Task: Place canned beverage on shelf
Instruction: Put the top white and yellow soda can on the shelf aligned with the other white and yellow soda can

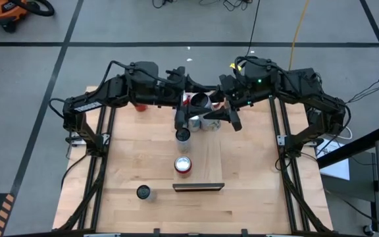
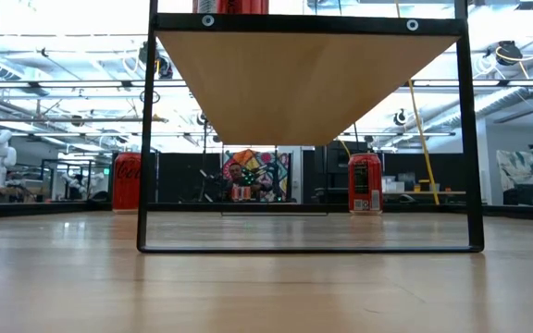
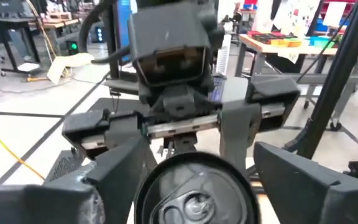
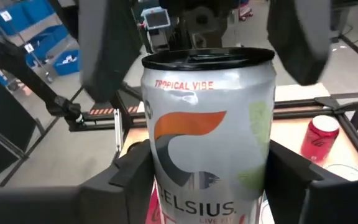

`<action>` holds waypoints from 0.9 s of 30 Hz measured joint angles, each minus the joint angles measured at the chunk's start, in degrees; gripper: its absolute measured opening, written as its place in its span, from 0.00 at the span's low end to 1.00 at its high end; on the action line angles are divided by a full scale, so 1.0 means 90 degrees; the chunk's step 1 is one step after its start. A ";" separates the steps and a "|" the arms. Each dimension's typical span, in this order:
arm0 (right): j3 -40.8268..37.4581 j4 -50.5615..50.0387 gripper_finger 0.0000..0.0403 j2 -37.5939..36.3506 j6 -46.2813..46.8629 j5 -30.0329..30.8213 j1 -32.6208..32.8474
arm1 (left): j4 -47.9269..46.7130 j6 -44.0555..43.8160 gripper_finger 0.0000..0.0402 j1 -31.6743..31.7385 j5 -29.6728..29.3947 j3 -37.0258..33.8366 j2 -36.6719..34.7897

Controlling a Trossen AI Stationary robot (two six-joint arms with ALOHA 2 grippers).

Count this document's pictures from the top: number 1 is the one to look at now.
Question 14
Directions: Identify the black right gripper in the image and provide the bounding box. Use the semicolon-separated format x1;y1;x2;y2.
204;59;280;132

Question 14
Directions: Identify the white paper sheet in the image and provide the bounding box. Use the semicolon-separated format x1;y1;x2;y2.
316;136;351;181

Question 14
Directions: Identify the light wooden tray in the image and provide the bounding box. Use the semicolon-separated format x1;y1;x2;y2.
172;93;226;193

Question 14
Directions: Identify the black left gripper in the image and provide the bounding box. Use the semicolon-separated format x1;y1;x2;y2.
158;67;222;131

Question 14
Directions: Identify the black stand beam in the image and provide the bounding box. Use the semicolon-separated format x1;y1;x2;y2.
316;124;379;169

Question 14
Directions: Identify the white can black lid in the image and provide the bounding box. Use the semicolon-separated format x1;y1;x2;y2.
190;92;222;132
136;184;157;202
175;127;192;153

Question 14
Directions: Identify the orange shop vacuum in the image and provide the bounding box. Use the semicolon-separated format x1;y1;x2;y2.
0;0;29;34

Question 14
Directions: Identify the yellow cable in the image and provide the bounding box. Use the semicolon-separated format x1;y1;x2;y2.
288;0;311;72

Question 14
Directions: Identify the silver mounting plate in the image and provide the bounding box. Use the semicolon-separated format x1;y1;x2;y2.
66;132;112;148
276;134;320;147

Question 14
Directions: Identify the black vacuum hose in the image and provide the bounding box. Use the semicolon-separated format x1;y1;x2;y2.
10;0;55;17

